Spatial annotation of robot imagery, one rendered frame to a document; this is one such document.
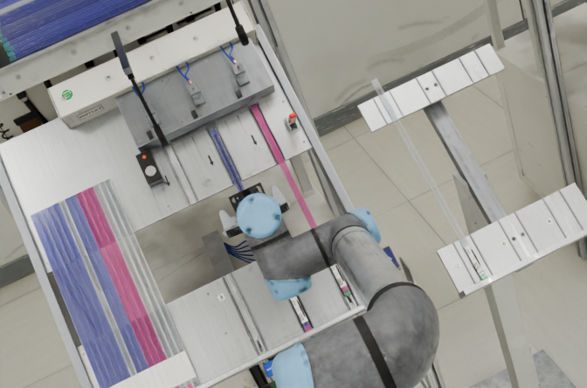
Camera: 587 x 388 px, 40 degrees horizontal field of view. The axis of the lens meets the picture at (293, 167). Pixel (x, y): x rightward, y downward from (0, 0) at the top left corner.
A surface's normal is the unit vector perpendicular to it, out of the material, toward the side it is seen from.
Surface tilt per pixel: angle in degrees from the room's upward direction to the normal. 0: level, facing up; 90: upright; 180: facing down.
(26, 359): 0
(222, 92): 44
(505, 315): 90
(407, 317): 37
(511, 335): 90
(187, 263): 0
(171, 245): 0
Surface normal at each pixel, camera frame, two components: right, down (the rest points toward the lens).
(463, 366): -0.32, -0.79
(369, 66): 0.30, 0.44
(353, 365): -0.07, -0.28
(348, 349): -0.21, -0.57
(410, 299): 0.17, -0.91
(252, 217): 0.08, -0.04
